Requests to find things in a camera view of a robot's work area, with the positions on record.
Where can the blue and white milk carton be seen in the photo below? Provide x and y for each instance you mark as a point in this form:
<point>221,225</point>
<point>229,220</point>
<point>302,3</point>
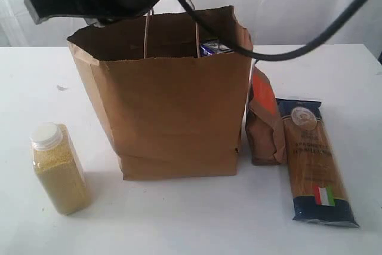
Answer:
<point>213,47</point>

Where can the spaghetti packet with Italian flag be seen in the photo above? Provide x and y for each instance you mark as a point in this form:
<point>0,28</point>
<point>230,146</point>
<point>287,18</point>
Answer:
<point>317,189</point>

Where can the brown paper shopping bag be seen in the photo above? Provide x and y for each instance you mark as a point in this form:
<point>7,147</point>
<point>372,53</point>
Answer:
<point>167,112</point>

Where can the millet bottle with white cap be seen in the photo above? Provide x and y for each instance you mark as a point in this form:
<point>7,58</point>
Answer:
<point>58,169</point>

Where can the brown pouch with orange label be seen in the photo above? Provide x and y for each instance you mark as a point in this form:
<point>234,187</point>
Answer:
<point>263,125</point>

